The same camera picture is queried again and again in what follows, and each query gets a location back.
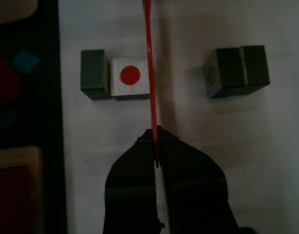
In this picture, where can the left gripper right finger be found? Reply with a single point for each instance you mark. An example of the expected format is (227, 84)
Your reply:
(196, 189)

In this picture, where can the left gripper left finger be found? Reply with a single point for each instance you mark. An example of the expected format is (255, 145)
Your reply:
(131, 189)

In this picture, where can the red toy knife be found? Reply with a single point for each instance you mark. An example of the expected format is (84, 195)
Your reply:
(151, 91)

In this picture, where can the dark green toy sushi piece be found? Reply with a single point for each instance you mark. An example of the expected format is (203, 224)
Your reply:
(119, 89)
(92, 73)
(255, 65)
(228, 73)

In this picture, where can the white cutting board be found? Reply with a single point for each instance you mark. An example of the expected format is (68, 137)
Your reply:
(236, 152)

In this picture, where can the wooden box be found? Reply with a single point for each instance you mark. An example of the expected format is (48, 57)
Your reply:
(14, 189)

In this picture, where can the pink plastic cup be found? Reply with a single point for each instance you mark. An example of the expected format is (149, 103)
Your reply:
(2, 82)

